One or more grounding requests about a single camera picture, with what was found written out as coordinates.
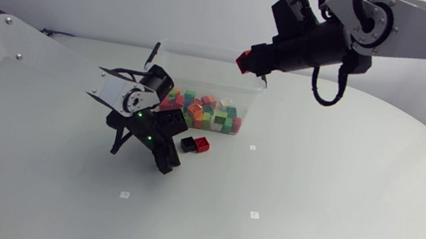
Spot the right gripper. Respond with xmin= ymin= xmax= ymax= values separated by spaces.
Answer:
xmin=241 ymin=8 xmax=354 ymax=102

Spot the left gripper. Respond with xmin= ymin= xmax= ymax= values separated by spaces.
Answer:
xmin=98 ymin=101 xmax=190 ymax=178

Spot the red toy brick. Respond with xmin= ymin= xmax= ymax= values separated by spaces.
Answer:
xmin=191 ymin=135 xmax=212 ymax=156
xmin=233 ymin=47 xmax=254 ymax=76
xmin=230 ymin=116 xmax=244 ymax=136

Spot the clear plastic container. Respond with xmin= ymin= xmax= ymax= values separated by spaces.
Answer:
xmin=134 ymin=35 xmax=273 ymax=142

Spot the pile of toy bricks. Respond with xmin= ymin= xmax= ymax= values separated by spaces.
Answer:
xmin=155 ymin=85 xmax=247 ymax=139

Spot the black toy brick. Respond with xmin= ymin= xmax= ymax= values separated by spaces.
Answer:
xmin=178 ymin=135 xmax=201 ymax=155

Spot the white toy brick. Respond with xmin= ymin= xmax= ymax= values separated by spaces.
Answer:
xmin=217 ymin=96 xmax=236 ymax=111

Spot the orange toy brick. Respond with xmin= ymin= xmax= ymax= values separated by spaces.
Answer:
xmin=184 ymin=102 xmax=206 ymax=121

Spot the green toy brick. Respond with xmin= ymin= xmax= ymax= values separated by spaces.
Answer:
xmin=211 ymin=109 xmax=229 ymax=127
xmin=183 ymin=89 xmax=197 ymax=105

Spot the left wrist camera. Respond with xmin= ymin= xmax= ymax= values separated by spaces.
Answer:
xmin=152 ymin=105 xmax=192 ymax=140

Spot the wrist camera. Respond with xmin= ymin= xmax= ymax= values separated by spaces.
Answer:
xmin=152 ymin=105 xmax=192 ymax=140
xmin=266 ymin=0 xmax=324 ymax=42

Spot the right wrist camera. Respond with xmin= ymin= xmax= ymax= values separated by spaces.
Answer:
xmin=266 ymin=0 xmax=324 ymax=42

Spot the blue cable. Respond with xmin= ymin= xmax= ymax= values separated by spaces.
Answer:
xmin=39 ymin=27 xmax=76 ymax=42

